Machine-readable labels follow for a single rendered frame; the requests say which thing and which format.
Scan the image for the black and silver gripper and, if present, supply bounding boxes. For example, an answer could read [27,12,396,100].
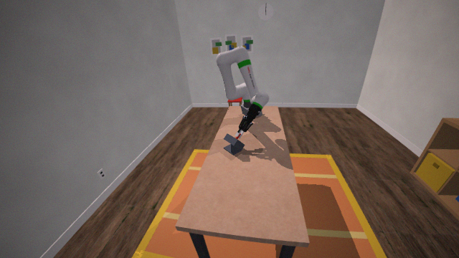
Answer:
[235,110,257,138]

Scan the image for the dark grey sloped panel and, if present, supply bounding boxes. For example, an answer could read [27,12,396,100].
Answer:
[223,133,245,155]

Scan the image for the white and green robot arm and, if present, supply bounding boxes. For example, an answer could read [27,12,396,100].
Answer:
[216,47,269,115]

